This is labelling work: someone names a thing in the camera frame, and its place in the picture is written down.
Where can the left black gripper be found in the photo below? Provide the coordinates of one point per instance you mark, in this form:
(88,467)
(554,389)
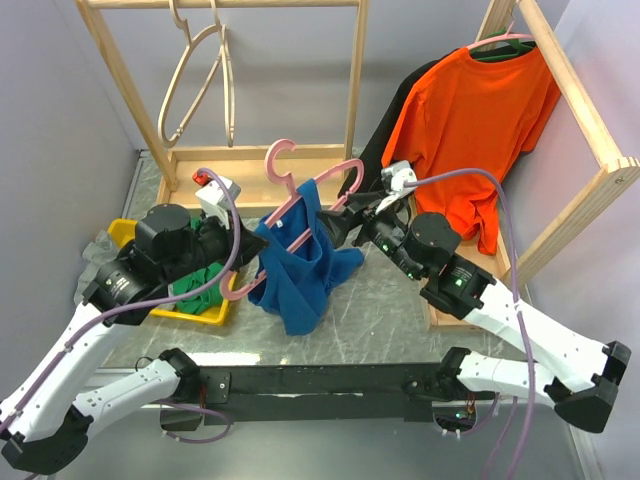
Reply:
(252,244)

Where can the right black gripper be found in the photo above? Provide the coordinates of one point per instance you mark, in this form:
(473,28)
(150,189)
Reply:
(339,222)

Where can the blue tank top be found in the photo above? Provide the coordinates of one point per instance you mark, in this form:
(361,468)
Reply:
(302,267)

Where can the wooden clothes rack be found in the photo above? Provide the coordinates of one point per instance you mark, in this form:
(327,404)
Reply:
(570,223)
(297,70)

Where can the green hanger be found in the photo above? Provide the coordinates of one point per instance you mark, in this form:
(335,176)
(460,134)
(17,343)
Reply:
(515,46)

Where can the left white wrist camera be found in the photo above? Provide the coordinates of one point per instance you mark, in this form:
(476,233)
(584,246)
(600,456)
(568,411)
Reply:
(211,198)

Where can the right wooden clothes rack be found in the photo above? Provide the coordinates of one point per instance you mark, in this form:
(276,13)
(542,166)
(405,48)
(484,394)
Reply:
(570,223)

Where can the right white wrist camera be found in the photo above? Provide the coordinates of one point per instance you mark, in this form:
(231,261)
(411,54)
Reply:
(398,180)

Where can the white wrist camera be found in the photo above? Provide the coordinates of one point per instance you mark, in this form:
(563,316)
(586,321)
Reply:
(398,180)
(211,198)

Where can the black shirt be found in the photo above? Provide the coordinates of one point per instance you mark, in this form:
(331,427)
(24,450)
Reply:
(373,150)

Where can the grey shirt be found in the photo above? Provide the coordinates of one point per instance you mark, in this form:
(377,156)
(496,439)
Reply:
(96,254)

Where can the yellow plastic tray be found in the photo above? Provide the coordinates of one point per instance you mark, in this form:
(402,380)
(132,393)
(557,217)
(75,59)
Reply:
(122,231)

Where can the pink hanger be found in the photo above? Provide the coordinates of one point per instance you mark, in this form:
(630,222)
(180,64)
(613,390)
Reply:
(507,36)
(315,152)

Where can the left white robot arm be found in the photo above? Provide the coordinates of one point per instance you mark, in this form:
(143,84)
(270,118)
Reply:
(50,418)

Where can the middle beige wooden hanger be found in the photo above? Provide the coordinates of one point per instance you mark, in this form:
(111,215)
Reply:
(228,78)

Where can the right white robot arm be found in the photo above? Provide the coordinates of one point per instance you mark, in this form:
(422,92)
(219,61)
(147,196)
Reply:
(577,377)

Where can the back wooden clothes rack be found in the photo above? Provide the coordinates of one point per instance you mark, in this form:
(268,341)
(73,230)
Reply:
(297,70)

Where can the orange t-shirt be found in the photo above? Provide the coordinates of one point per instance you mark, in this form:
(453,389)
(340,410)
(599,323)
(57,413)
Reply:
(467,113)

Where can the green shirt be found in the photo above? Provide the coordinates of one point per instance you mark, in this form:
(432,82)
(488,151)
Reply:
(197,304)

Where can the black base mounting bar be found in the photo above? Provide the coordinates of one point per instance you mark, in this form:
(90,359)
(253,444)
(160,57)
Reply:
(322,392)

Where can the pink hanger under orange shirt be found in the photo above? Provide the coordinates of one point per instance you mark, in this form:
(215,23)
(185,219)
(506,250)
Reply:
(507,36)

